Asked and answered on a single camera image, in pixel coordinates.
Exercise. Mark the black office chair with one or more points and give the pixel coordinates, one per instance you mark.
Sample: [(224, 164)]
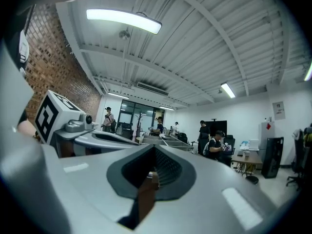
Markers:
[(182, 138), (230, 142), (301, 155)]

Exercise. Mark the brown cart bag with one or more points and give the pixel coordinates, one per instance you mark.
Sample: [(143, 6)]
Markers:
[(146, 196)]

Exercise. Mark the person's left forearm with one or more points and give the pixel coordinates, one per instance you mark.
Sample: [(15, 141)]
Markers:
[(25, 128)]

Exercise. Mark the white wall poster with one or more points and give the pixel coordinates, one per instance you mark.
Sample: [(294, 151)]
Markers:
[(278, 110)]

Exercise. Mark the black television on stand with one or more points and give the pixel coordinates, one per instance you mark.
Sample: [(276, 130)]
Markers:
[(218, 127)]

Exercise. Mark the ceiling air vent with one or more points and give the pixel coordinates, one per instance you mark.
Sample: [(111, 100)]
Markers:
[(152, 88)]

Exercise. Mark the dark framed window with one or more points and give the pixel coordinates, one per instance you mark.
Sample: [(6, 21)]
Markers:
[(129, 113)]

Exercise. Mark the white storage box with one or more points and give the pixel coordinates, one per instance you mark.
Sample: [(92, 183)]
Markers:
[(254, 144)]

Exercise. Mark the white refrigerator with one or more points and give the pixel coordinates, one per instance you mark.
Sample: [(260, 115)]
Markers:
[(267, 135)]

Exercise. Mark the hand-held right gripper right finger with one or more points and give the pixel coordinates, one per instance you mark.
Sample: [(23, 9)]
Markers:
[(207, 179)]

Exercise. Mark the brown wooden desk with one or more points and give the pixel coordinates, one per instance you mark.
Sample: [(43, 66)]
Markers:
[(248, 158)]

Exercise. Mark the black coat rack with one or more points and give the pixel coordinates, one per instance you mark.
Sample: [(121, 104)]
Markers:
[(140, 123)]

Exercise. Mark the black cabinet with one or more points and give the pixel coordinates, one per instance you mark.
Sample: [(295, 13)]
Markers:
[(273, 157)]

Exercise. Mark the person's black shirt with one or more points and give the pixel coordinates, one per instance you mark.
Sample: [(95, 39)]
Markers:
[(12, 33)]

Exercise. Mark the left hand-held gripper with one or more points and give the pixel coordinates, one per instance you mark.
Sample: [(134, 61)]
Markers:
[(48, 121)]

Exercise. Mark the long ceiling light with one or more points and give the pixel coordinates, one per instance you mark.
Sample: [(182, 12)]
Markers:
[(228, 90), (118, 95), (167, 108), (122, 19), (308, 73)]

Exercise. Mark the grey chest harness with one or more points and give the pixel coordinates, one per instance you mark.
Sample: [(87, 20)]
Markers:
[(24, 45)]

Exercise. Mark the stainless steel cart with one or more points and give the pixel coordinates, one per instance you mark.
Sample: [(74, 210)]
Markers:
[(168, 140)]

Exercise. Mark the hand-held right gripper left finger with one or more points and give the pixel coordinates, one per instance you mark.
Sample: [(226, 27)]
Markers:
[(85, 191)]

